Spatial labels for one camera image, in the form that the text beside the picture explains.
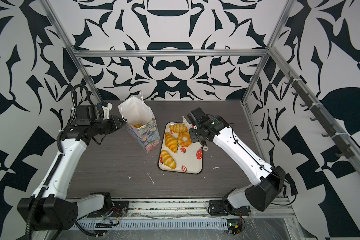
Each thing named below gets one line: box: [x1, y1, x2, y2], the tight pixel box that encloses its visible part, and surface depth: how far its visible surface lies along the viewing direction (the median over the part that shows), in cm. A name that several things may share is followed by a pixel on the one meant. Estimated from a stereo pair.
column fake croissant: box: [165, 132, 179, 154], surface depth 95 cm
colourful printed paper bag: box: [117, 92, 161, 153], surface depth 87 cm
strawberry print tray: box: [158, 121, 203, 174], surface depth 95 cm
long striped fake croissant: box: [169, 123, 189, 134], surface depth 103 cm
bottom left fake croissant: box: [160, 150, 177, 169], surface depth 89 cm
